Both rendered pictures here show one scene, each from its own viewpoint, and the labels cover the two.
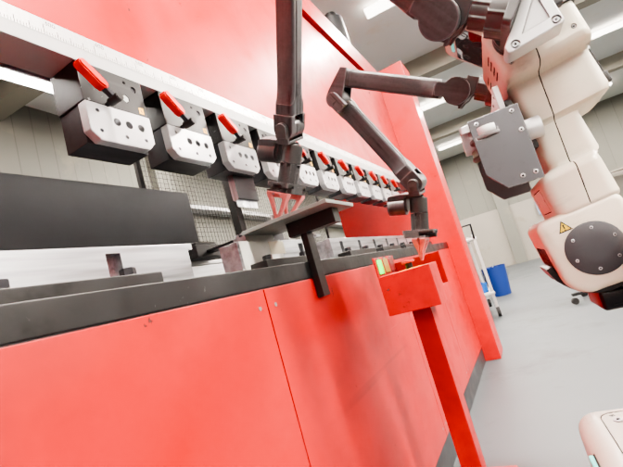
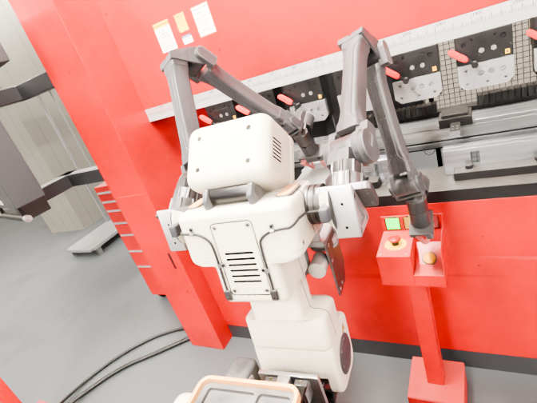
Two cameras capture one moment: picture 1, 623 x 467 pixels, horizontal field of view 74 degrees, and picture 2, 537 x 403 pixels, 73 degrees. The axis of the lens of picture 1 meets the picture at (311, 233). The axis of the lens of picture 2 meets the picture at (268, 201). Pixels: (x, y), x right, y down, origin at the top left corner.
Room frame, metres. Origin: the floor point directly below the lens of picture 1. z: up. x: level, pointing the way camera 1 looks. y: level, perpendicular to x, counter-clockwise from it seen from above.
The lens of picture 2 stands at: (1.05, -1.33, 1.51)
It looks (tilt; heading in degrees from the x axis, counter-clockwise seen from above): 23 degrees down; 97
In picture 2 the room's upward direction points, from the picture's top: 19 degrees counter-clockwise
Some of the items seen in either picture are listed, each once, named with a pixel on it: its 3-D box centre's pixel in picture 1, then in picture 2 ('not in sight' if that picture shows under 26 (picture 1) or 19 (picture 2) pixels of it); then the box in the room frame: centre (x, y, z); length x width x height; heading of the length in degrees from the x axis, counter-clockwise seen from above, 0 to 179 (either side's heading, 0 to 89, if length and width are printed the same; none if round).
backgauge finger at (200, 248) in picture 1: (214, 246); not in sight; (1.26, 0.30, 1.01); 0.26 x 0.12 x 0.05; 64
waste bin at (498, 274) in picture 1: (496, 279); not in sight; (6.24, -2.43, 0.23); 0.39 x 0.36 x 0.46; 157
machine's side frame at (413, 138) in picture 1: (398, 220); not in sight; (3.31, -0.70, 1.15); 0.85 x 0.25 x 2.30; 64
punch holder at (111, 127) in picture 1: (106, 116); (228, 118); (0.81, 0.34, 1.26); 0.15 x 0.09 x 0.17; 154
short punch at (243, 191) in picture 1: (244, 192); (324, 129); (1.19, 0.16, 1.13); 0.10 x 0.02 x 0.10; 154
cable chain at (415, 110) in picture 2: not in sight; (394, 114); (1.55, 0.42, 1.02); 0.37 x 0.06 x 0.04; 154
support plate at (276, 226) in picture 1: (298, 219); (320, 173); (1.12, 0.02, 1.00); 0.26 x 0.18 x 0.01; 64
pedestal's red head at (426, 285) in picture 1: (413, 277); (411, 249); (1.33, -0.27, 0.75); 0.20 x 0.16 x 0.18; 154
